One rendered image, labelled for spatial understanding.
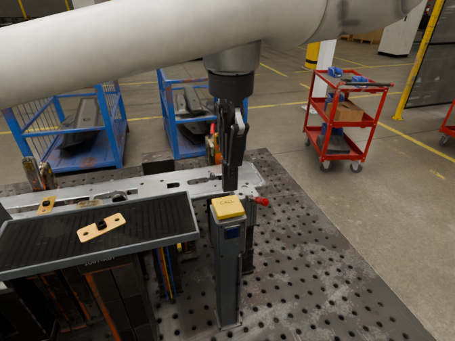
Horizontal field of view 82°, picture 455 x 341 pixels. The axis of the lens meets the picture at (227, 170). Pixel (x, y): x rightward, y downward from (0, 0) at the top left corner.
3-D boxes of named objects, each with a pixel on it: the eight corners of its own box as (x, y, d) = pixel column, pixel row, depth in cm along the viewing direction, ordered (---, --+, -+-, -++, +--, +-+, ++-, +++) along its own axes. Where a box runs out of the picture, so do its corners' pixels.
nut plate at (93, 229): (120, 213, 55) (118, 208, 54) (126, 223, 53) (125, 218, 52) (76, 231, 51) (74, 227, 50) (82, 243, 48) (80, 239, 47)
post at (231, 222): (235, 302, 86) (238, 198, 62) (242, 325, 80) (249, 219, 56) (212, 308, 84) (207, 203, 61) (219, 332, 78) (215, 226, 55)
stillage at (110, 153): (67, 137, 352) (40, 61, 301) (129, 130, 370) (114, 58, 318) (38, 188, 255) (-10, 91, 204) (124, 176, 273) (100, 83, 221)
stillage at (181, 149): (164, 128, 377) (154, 57, 325) (217, 121, 397) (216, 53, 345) (175, 171, 281) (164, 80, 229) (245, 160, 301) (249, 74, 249)
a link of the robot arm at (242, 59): (250, 26, 43) (248, 64, 47) (196, 27, 41) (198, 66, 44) (272, 31, 36) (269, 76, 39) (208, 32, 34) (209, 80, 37)
